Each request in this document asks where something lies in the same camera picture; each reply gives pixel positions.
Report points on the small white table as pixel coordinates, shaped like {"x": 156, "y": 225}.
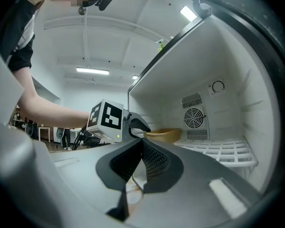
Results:
{"x": 44, "y": 130}

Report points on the ceiling light panel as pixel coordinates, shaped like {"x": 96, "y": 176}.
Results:
{"x": 188, "y": 13}
{"x": 92, "y": 70}
{"x": 135, "y": 77}

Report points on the person's left forearm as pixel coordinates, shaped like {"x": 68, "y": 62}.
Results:
{"x": 50, "y": 113}

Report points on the white mini fridge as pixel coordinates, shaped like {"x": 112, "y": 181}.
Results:
{"x": 204, "y": 68}

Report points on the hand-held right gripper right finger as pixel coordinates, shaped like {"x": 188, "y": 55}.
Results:
{"x": 192, "y": 186}

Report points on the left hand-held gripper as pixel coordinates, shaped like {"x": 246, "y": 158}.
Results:
{"x": 108, "y": 117}

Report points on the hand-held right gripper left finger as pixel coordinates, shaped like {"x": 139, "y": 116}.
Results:
{"x": 85, "y": 186}

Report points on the person's black white shirt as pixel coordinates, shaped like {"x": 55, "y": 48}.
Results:
{"x": 21, "y": 56}

